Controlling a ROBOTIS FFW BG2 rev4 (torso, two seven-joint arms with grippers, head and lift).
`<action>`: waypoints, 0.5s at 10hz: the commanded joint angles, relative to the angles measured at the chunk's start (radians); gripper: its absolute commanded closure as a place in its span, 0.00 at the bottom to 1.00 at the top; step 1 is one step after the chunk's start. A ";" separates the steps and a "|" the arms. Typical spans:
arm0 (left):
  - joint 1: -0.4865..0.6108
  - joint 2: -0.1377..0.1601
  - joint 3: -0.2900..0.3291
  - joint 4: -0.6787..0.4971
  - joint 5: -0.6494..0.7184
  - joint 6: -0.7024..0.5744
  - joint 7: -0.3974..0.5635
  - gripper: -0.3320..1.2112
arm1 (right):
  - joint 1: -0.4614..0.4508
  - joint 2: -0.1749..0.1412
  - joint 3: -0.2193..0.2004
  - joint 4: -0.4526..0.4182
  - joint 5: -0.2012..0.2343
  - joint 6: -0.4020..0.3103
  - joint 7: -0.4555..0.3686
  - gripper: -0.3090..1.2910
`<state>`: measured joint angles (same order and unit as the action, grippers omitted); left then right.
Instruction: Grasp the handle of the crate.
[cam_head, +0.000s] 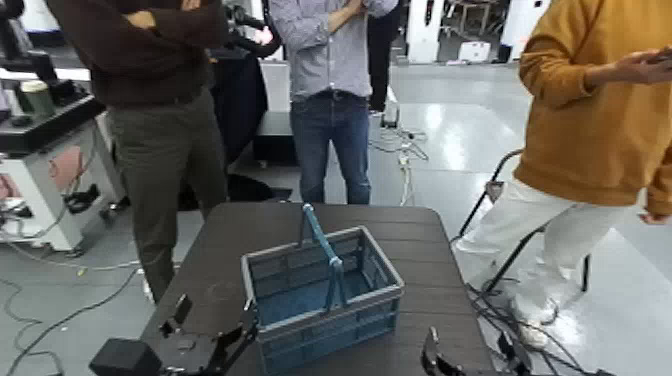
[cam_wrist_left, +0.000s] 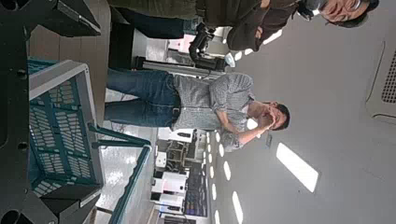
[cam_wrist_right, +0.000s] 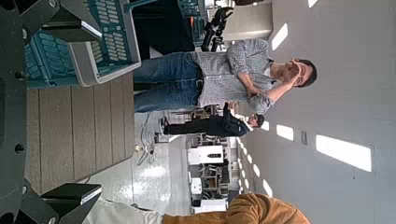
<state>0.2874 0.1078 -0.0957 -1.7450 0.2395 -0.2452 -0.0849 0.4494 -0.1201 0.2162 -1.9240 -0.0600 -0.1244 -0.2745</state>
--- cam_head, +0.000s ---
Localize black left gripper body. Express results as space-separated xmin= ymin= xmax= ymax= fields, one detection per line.
xmin=152 ymin=333 xmax=222 ymax=376

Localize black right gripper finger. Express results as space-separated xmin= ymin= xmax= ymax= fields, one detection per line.
xmin=496 ymin=330 xmax=533 ymax=376
xmin=419 ymin=326 xmax=454 ymax=376

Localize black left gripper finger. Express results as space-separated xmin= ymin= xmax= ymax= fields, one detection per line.
xmin=207 ymin=298 xmax=260 ymax=376
xmin=159 ymin=292 xmax=193 ymax=340

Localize blue-grey folding plastic crate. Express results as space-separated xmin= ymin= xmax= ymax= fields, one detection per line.
xmin=240 ymin=225 xmax=405 ymax=376

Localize blue crate carry handle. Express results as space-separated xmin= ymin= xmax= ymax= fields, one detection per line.
xmin=300 ymin=203 xmax=349 ymax=311

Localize person in brown sweater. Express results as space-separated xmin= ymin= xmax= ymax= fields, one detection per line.
xmin=46 ymin=0 xmax=231 ymax=305

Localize white power strip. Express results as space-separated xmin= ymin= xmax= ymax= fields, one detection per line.
xmin=397 ymin=149 xmax=417 ymax=207

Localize white equipment cart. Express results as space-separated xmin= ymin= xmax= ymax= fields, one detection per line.
xmin=0 ymin=94 xmax=127 ymax=253

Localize black low platform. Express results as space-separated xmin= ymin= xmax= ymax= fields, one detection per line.
xmin=253 ymin=109 xmax=296 ymax=165

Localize black cloth covered robot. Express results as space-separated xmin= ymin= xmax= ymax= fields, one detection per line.
xmin=208 ymin=5 xmax=282 ymax=161

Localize person in mustard sweater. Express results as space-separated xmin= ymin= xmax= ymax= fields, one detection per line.
xmin=453 ymin=0 xmax=672 ymax=352

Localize green cup with lid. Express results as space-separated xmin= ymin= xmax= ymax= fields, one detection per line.
xmin=19 ymin=80 xmax=57 ymax=118

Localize person in checked grey shirt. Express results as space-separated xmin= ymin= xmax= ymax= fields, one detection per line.
xmin=267 ymin=0 xmax=400 ymax=206

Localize small white box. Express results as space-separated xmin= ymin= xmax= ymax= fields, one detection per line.
xmin=458 ymin=40 xmax=493 ymax=64

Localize black monitor equipment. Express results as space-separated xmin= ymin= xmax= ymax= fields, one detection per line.
xmin=0 ymin=0 xmax=60 ymax=83

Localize person in black clothes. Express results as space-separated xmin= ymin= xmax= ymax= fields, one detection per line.
xmin=366 ymin=0 xmax=407 ymax=114

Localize white machine column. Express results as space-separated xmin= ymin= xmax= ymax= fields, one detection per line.
xmin=406 ymin=0 xmax=445 ymax=65
xmin=499 ymin=0 xmax=551 ymax=50

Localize black floor cable bundle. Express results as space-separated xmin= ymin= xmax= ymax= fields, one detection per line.
xmin=464 ymin=283 xmax=621 ymax=376

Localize black thin floor cable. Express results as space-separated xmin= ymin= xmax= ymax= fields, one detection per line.
xmin=0 ymin=267 xmax=141 ymax=376

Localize grey floor cable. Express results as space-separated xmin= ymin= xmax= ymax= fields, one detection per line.
xmin=0 ymin=238 xmax=182 ymax=274

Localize black cable bundle on cart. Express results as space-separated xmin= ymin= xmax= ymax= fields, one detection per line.
xmin=63 ymin=183 xmax=102 ymax=214

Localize black metal frame chair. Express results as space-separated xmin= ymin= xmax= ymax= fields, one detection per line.
xmin=455 ymin=148 xmax=592 ymax=296

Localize tangled grey floor cables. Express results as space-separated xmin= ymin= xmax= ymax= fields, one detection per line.
xmin=368 ymin=125 xmax=430 ymax=162

